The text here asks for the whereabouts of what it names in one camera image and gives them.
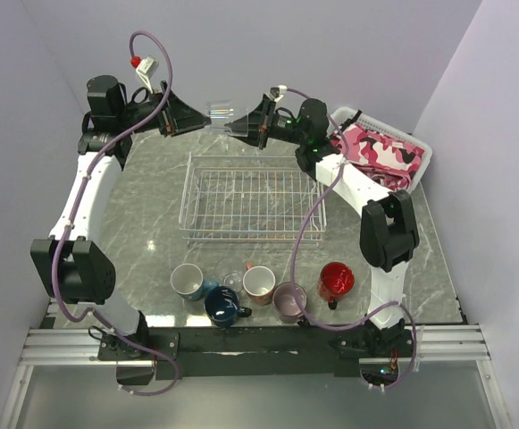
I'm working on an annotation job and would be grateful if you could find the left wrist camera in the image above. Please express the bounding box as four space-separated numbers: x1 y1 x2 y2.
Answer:
130 55 159 94

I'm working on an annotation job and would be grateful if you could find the salmon pink mug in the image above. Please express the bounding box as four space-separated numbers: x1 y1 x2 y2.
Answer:
242 263 276 306

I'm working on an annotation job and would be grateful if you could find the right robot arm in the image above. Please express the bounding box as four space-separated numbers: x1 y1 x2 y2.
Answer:
224 87 419 357

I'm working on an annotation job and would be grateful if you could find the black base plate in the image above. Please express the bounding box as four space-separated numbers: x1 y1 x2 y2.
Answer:
88 325 414 385

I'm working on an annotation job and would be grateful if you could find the small clear glass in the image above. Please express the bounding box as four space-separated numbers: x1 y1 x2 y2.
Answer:
215 257 245 293

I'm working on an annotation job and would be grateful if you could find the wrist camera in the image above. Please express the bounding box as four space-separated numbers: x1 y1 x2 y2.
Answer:
267 85 288 104
130 55 159 94

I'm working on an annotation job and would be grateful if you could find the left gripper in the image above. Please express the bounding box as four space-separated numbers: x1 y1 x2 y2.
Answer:
117 80 211 137

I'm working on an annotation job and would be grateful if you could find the dark blue mug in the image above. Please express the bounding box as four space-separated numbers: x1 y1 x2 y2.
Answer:
204 286 252 328

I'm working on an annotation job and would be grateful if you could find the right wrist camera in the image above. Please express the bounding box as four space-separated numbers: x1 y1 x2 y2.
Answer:
267 85 288 104

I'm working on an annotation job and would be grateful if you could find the pink camouflage cloth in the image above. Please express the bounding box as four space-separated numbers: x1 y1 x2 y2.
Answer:
330 124 426 192

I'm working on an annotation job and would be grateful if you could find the mauve purple mug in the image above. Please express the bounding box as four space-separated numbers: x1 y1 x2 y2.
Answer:
272 282 310 327

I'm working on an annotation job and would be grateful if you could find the white wire dish rack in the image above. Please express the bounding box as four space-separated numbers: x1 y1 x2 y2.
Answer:
179 154 324 244

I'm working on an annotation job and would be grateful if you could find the red mug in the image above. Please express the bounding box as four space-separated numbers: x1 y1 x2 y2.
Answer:
317 262 355 310

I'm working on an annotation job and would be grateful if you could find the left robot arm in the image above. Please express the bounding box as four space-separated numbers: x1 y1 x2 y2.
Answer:
30 75 211 359

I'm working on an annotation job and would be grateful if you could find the clear plastic cup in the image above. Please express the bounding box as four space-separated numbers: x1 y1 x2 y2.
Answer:
205 100 246 135

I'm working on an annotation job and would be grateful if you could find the white plastic basket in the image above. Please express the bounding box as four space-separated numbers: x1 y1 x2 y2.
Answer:
330 107 432 193

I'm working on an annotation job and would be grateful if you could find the light blue mug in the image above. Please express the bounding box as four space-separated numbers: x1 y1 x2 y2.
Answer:
170 264 219 301

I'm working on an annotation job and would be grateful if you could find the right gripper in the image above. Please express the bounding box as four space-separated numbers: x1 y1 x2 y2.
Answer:
224 99 307 149

